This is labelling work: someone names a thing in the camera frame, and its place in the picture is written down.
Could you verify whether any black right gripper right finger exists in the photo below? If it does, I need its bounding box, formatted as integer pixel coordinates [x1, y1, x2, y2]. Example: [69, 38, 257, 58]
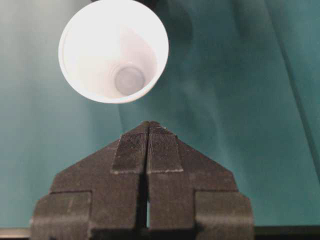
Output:
[147, 121, 255, 240]

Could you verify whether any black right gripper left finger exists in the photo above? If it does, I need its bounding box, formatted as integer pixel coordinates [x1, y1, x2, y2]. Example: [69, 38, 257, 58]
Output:
[30, 121, 150, 240]

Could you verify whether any white paper cup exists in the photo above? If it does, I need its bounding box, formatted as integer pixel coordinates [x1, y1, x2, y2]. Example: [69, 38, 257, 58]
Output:
[58, 0, 169, 104]

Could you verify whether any teal table cloth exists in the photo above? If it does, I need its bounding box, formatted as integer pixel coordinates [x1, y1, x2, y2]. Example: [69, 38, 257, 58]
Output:
[0, 0, 320, 228]

